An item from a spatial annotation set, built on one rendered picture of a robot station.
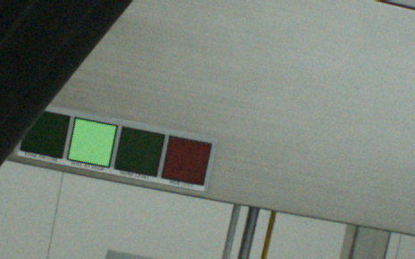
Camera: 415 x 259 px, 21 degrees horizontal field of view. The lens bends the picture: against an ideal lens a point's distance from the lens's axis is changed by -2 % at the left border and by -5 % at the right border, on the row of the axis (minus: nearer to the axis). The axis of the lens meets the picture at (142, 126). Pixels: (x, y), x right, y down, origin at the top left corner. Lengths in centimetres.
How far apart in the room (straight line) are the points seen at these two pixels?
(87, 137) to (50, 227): 239
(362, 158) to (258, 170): 14
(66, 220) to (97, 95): 238
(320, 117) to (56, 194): 239
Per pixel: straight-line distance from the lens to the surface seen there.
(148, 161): 148
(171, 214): 386
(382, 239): 173
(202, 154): 149
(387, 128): 154
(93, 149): 147
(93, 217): 385
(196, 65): 149
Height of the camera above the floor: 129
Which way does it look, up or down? 3 degrees down
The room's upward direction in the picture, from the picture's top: 11 degrees clockwise
